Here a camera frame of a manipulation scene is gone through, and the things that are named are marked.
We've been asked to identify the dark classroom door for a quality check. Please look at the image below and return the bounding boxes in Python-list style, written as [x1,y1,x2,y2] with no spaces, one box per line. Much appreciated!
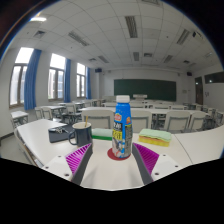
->
[194,76,204,106]

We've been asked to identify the white classroom chairs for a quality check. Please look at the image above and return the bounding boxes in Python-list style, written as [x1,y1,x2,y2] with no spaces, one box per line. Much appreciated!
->
[33,98,224,134]

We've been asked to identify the metal keys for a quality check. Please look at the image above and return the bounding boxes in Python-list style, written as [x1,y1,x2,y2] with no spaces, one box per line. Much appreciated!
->
[53,126,68,134]

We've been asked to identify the yellow sponge with green top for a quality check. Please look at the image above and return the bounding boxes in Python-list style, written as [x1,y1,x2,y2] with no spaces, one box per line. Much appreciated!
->
[138,128,172,148]

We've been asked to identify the white teacher podium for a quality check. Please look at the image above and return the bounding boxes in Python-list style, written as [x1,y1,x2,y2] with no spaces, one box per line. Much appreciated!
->
[132,93,148,100]

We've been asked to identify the dark blue mug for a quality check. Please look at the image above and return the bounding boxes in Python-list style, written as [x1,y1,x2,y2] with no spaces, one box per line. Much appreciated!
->
[68,121,94,148]

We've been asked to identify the blue curtain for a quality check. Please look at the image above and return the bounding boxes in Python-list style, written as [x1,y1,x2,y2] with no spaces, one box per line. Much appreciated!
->
[23,48,43,112]
[85,67,93,100]
[63,58,72,104]

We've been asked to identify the blue drink bottle white cap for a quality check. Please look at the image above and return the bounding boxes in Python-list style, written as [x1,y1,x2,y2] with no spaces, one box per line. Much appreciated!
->
[111,95,134,159]

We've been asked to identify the classroom window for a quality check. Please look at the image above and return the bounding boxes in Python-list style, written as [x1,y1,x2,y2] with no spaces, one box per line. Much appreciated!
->
[75,62,87,99]
[47,53,67,101]
[9,46,34,108]

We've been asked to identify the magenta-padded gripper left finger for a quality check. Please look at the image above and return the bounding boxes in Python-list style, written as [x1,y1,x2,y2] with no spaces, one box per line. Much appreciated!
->
[41,142,95,186]

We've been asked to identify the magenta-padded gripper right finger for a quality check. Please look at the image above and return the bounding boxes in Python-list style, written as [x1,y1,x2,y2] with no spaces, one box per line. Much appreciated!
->
[131,142,184,186]

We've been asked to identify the dark high window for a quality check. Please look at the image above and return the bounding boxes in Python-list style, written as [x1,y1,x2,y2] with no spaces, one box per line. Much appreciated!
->
[203,71,224,85]

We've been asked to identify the dark notebook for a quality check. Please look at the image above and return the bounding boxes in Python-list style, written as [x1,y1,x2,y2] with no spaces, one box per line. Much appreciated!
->
[47,124,76,144]

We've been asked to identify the green chalkboard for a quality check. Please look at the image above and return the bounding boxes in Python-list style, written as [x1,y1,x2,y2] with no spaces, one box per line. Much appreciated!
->
[113,78,177,102]

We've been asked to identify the ceiling projector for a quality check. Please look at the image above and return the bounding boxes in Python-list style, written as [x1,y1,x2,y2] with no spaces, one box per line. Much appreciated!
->
[192,31,203,41]

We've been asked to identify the white classroom desks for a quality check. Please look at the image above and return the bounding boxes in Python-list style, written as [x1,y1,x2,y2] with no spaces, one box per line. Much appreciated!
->
[9,98,224,131]

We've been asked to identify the ceiling lights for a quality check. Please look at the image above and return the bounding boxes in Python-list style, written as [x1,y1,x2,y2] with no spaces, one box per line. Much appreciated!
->
[29,0,214,66]

